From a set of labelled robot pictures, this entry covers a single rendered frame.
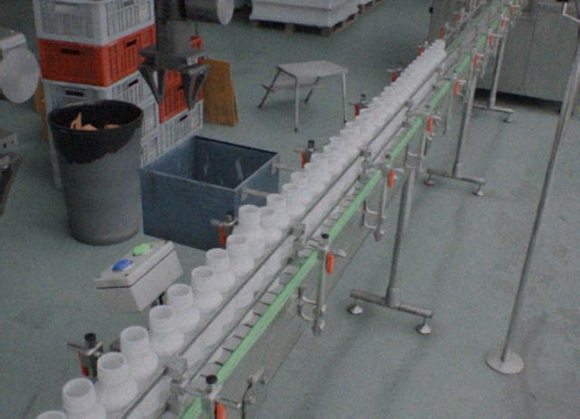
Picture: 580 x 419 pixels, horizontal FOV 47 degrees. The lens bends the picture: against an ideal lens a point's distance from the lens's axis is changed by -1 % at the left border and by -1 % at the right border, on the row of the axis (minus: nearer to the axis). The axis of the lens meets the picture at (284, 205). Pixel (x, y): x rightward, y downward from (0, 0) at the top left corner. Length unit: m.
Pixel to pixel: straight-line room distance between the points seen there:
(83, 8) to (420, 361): 2.34
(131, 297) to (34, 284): 2.10
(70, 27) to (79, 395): 2.93
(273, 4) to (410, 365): 5.94
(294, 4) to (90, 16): 4.65
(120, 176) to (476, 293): 1.77
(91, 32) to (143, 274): 2.56
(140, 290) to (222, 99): 3.82
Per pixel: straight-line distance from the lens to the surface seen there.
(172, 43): 1.13
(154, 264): 1.20
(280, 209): 1.29
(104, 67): 3.65
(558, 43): 5.87
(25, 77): 0.75
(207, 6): 1.08
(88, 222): 3.41
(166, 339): 0.99
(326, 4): 7.87
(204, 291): 1.06
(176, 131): 4.59
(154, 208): 1.99
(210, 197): 1.86
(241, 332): 1.21
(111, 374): 0.90
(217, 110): 4.98
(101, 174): 3.26
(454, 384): 2.72
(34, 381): 2.71
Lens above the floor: 1.74
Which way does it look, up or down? 27 degrees down
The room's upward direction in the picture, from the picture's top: 3 degrees clockwise
